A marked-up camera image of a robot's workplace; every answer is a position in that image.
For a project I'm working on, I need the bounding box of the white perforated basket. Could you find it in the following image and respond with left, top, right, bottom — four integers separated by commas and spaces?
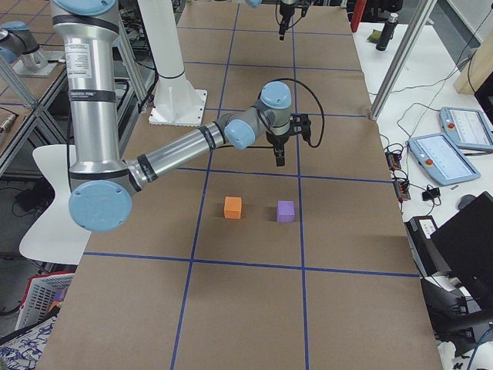
15, 271, 75, 330

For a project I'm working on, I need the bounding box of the teach pendant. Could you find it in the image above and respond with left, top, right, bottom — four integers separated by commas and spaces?
439, 106, 492, 152
408, 133, 481, 186

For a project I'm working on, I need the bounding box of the black laptop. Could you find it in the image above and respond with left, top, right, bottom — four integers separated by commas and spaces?
431, 191, 492, 309

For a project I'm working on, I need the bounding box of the black water bottle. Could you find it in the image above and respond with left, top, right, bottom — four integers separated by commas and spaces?
376, 12, 398, 51

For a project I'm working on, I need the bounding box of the purple foam block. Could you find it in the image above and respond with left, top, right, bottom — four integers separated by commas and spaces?
277, 200, 296, 223

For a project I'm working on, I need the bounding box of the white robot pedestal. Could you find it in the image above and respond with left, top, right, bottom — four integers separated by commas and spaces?
138, 0, 207, 126

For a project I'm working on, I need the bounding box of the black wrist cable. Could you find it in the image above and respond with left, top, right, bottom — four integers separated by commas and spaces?
273, 0, 309, 29
246, 79, 325, 150

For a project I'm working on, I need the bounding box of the aluminium frame post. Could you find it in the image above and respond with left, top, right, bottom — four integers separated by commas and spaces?
368, 0, 438, 121

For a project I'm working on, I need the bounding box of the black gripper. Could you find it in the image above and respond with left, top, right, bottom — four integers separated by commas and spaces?
279, 0, 310, 41
266, 113, 310, 167

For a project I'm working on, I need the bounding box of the white chair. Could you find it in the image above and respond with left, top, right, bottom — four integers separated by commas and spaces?
19, 144, 91, 265

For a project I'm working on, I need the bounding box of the far teach pendant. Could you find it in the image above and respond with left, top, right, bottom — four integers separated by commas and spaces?
439, 106, 492, 152

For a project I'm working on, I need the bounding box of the near teach pendant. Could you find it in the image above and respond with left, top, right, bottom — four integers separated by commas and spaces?
408, 133, 481, 186

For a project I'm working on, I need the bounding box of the orange foam block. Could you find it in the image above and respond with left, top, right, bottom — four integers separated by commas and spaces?
223, 196, 243, 220

